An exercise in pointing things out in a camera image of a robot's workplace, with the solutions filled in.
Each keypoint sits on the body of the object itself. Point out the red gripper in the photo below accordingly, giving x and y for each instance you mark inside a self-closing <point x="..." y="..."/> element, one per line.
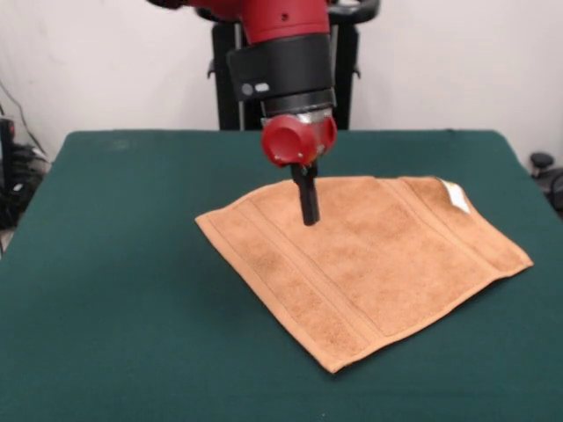
<point x="286" y="140"/>

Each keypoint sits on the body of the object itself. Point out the tan terry towel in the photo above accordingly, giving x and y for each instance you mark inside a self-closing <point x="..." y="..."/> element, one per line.
<point x="374" y="264"/>

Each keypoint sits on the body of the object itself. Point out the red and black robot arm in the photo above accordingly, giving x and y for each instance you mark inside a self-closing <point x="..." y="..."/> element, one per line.
<point x="286" y="66"/>

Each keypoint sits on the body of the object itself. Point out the dark green table cloth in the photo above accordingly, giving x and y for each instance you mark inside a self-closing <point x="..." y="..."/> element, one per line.
<point x="110" y="307"/>

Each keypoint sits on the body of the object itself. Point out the black electronics box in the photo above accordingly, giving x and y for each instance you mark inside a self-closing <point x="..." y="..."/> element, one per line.
<point x="6" y="149"/>

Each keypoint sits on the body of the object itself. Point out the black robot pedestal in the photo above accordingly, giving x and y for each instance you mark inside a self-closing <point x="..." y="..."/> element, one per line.
<point x="345" y="88"/>

